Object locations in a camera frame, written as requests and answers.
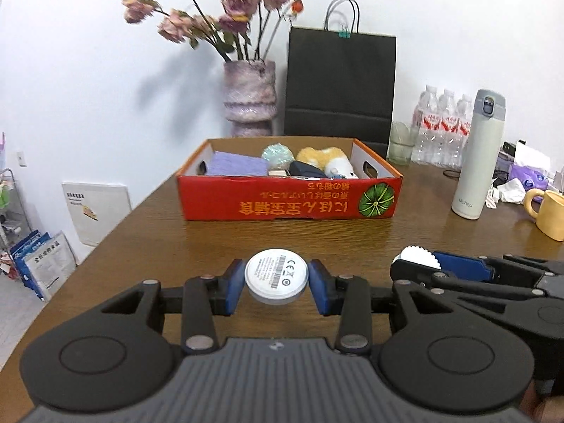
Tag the white round disc device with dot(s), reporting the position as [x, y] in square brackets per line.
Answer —
[275, 275]

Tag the bouquet of dried purple flowers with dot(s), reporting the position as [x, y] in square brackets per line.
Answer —
[238, 4]

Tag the purple marbled vase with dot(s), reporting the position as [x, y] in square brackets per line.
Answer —
[249, 97]

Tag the orange-red cardboard box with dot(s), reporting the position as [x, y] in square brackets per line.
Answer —
[286, 198]

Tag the small beige box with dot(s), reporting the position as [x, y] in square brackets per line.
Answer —
[277, 172]

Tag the teal fluffy ball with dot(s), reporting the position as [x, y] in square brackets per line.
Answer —
[277, 154]

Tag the clear glass cup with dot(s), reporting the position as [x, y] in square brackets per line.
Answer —
[401, 145]

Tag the purple cloth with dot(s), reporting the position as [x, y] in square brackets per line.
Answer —
[235, 164]

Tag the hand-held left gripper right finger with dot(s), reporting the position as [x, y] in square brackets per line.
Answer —
[319, 286]

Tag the white thermos bottle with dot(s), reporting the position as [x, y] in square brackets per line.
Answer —
[478, 163]

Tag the blue and white printed bags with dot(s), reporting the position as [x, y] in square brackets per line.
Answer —
[44, 264]

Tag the white ribbed wheel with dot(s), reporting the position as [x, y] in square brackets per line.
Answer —
[416, 257]

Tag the white board panel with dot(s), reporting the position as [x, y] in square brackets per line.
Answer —
[97, 211]

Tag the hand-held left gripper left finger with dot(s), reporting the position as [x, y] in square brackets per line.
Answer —
[235, 286]

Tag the person's right hand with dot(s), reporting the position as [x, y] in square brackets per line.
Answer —
[550, 409]

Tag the black pouch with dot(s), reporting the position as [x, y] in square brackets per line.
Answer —
[306, 169]

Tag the shrink-wrapped water bottle pack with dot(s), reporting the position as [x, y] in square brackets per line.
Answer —
[436, 132]

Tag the green binder clip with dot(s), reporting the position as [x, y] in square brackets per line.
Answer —
[344, 32]

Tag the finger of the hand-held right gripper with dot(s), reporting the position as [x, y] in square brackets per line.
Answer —
[462, 286]
[462, 265]

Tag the purple tissue pack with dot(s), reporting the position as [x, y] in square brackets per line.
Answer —
[531, 172]

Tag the wooden desk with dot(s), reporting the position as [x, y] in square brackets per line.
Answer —
[176, 251]

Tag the black paper bag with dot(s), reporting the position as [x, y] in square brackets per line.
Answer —
[339, 79]

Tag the white wall outlet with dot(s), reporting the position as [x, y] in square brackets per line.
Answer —
[20, 159]

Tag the yellow mug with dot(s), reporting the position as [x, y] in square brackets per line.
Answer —
[550, 216]

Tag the yellow and white plush toy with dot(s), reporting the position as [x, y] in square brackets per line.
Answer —
[317, 155]

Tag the orange dried flower bud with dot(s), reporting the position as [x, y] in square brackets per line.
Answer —
[297, 5]

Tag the crumpled white tissue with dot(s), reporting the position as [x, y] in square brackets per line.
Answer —
[506, 191]

